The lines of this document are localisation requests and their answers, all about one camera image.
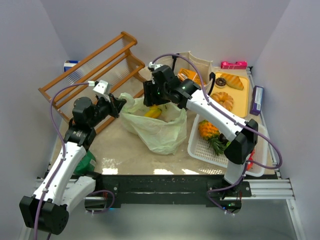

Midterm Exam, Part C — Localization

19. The yellow banana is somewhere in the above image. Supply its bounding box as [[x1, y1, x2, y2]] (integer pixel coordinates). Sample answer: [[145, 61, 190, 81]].
[[144, 105, 162, 119]]

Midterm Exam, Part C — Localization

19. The orange snack packet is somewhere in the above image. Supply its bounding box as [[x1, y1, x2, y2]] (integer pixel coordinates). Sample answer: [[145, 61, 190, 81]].
[[177, 68, 201, 86]]

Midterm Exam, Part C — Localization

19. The beige canvas tote bag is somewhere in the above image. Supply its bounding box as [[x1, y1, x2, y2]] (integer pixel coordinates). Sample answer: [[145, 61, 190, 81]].
[[155, 51, 213, 89]]

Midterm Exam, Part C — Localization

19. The light green plastic bag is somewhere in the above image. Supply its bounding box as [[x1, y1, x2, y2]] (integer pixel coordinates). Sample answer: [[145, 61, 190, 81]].
[[119, 92, 187, 155]]

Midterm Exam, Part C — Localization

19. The dark mangosteen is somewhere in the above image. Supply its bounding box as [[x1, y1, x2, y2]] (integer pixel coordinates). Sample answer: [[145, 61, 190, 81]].
[[219, 133, 230, 146]]

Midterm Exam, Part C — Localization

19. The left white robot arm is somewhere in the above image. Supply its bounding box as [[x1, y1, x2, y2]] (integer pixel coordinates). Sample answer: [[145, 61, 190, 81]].
[[19, 94, 126, 235]]

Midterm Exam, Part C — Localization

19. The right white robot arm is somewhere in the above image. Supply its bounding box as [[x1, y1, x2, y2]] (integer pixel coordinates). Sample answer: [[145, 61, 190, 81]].
[[143, 62, 258, 186]]

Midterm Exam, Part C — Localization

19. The brown wooden rack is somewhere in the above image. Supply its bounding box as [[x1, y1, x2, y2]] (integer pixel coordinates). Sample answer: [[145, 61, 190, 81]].
[[38, 31, 146, 123]]

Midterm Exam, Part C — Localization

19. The blue white carton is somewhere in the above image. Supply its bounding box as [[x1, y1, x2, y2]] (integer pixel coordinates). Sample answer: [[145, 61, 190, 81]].
[[63, 60, 79, 72]]

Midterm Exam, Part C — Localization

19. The chocolate donut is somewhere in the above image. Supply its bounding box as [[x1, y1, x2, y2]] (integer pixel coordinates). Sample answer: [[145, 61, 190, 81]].
[[214, 77, 227, 89]]

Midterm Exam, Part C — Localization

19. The dark green plastic bag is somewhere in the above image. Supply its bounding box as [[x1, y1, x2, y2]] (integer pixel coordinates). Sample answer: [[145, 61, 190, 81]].
[[73, 150, 97, 176]]

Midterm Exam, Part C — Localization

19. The orange pineapple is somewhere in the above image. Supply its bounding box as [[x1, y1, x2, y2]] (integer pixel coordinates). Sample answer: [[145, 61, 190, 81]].
[[198, 120, 229, 156]]

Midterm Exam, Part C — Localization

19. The croissant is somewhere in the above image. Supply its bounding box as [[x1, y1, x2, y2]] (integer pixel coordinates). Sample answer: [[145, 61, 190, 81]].
[[220, 73, 244, 91]]

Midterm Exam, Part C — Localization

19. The white plastic basket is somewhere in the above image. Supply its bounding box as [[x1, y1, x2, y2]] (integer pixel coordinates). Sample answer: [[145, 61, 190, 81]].
[[187, 114, 272, 168]]

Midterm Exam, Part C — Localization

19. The yellow tray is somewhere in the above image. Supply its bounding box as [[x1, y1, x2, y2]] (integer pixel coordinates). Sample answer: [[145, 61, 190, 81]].
[[210, 71, 250, 118]]

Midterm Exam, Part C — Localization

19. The pink box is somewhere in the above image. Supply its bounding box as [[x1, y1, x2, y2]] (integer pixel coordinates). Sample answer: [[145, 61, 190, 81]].
[[220, 61, 248, 70]]

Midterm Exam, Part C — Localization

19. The purple box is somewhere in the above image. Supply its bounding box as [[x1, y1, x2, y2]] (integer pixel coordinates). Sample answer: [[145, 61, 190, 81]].
[[249, 85, 264, 116]]

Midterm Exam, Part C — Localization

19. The red apple right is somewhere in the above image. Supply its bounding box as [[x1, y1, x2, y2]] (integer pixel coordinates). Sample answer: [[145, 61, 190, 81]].
[[246, 150, 255, 171]]

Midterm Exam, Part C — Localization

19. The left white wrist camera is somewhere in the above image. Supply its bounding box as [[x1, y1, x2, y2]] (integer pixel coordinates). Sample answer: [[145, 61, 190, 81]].
[[93, 80, 112, 97]]

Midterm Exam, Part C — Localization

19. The glazed ring bread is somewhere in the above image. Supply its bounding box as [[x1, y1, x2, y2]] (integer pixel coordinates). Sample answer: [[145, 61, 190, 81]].
[[210, 92, 234, 112]]

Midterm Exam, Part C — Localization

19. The black base frame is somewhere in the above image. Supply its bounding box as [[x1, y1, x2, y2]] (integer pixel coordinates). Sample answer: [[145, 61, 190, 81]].
[[84, 174, 252, 213]]

